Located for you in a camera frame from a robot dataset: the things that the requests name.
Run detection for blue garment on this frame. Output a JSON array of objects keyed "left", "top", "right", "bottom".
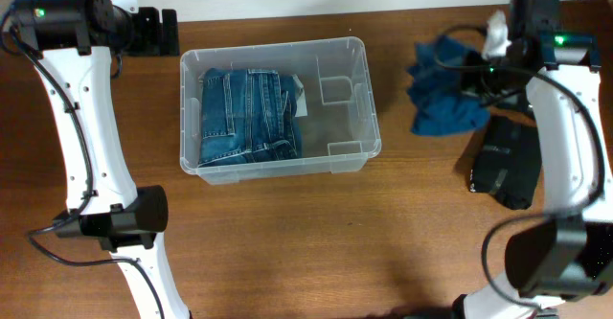
[{"left": 407, "top": 36, "right": 490, "bottom": 137}]

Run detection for dark blue jeans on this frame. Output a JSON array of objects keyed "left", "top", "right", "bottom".
[{"left": 198, "top": 68, "right": 304, "bottom": 168}]

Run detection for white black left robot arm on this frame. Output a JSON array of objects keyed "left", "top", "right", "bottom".
[{"left": 1, "top": 0, "right": 191, "bottom": 318}]

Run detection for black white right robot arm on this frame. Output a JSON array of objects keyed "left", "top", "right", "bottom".
[{"left": 452, "top": 0, "right": 612, "bottom": 318}]

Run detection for black folded garment upper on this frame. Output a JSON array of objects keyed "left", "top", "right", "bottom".
[{"left": 498, "top": 92, "right": 534, "bottom": 120}]

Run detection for black folded garment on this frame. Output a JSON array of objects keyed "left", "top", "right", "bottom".
[
  {"left": 468, "top": 116, "right": 542, "bottom": 210},
  {"left": 498, "top": 92, "right": 534, "bottom": 120}
]

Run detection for black folded garment lower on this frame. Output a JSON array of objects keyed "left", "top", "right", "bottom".
[{"left": 468, "top": 116, "right": 542, "bottom": 210}]

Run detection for clear plastic storage bin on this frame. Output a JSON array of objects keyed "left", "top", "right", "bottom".
[{"left": 179, "top": 36, "right": 382, "bottom": 185}]

